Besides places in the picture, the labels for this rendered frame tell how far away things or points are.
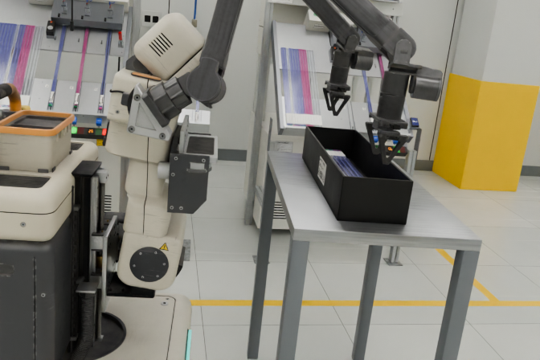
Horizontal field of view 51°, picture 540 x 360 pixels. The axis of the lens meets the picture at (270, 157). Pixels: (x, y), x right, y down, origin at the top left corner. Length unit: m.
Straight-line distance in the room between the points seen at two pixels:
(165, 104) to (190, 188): 0.27
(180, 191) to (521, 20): 3.81
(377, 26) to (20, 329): 1.10
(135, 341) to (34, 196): 0.61
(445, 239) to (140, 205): 0.77
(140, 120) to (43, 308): 0.52
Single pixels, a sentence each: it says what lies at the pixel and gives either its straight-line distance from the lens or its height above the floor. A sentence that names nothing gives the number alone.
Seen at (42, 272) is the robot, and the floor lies 0.62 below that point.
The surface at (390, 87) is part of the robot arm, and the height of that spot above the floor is 1.13.
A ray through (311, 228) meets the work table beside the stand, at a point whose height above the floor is 0.80.
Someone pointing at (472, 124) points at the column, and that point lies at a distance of 4.80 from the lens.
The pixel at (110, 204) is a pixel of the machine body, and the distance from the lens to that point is 3.14.
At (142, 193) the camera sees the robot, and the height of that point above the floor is 0.76.
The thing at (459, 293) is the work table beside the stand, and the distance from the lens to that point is 1.46.
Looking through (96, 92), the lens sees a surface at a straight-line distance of 2.79.
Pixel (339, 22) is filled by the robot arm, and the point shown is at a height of 1.26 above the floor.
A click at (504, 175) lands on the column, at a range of 5.07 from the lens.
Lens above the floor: 1.27
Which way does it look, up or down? 15 degrees down
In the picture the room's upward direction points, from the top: 6 degrees clockwise
